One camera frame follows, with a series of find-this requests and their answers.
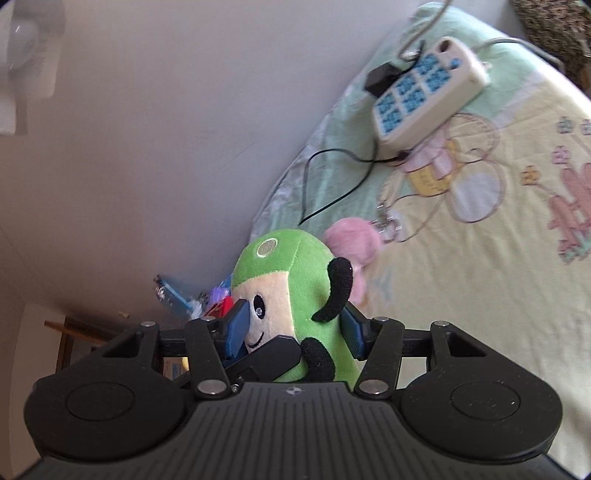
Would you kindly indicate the white wall fixture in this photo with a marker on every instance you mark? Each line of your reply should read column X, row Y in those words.
column 27, row 46

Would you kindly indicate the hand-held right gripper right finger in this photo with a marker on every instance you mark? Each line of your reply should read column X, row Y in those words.
column 352, row 334

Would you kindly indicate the white power strip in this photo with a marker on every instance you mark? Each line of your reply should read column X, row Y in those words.
column 443, row 108

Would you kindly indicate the black plug adapter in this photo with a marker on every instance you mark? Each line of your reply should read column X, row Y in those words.
column 383, row 79

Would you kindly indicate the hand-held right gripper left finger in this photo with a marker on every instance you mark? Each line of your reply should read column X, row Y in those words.
column 236, row 327

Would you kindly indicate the wooden furniture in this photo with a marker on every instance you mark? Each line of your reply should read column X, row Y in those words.
column 74, row 330

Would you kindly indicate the red and purple toy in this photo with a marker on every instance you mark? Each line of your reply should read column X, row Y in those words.
column 221, row 302

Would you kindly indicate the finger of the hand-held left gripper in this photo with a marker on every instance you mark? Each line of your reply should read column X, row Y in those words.
column 268, row 357

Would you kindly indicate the green plush toy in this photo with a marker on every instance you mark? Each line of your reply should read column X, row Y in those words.
column 295, row 277

